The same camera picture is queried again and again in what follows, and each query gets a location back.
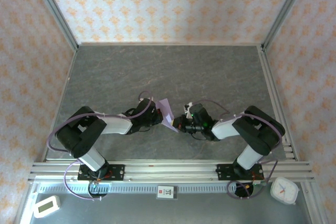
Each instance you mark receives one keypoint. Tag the red and white label card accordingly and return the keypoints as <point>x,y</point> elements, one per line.
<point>167,192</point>

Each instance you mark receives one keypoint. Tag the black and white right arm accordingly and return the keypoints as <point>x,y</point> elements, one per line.
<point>260,132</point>

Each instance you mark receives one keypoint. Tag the lavender cloth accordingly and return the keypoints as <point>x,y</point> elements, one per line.
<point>165,108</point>

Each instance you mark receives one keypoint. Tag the aluminium table end rail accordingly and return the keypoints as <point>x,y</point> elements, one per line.
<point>170,43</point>

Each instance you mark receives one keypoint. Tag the aluminium frame post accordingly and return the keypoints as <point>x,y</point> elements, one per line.
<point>56,11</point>
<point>25,205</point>
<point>315,205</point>
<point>284,11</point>

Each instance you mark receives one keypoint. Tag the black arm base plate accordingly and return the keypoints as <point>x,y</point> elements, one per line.
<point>118,172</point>
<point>223,172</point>

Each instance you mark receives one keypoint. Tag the white analog clock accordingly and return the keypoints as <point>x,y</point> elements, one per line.
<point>284,190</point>

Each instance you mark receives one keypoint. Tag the grey metal sheet panel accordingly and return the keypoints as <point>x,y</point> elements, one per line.
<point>131,211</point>

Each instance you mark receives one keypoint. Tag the wide aluminium mounting rail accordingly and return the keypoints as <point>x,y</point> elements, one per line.
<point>170,169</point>

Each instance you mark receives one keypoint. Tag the aluminium table side rail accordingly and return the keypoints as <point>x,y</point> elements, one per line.
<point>275,98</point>
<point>61,103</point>

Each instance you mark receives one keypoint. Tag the white digital timer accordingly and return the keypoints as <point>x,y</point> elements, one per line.
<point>46,207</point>

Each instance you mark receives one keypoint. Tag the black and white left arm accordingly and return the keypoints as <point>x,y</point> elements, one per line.
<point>78,137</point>

